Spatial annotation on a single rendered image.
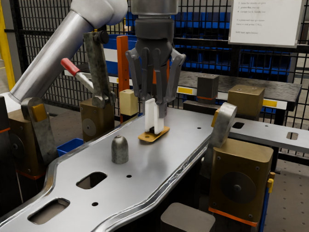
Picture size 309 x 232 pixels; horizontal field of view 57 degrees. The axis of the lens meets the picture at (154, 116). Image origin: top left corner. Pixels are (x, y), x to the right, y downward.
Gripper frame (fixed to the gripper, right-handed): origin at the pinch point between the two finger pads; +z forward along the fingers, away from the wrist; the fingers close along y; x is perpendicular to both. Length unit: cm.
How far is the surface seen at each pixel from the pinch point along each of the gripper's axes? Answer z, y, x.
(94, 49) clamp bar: -13.2, 14.7, 1.4
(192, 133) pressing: 4.6, -6.8, -5.4
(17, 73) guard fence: 46, 262, -142
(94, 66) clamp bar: -9.5, 14.6, 1.8
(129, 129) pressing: 4.6, 6.7, -0.1
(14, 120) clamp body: -2.3, 18.2, 20.5
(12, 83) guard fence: 57, 270, -138
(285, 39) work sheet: -12, -18, -54
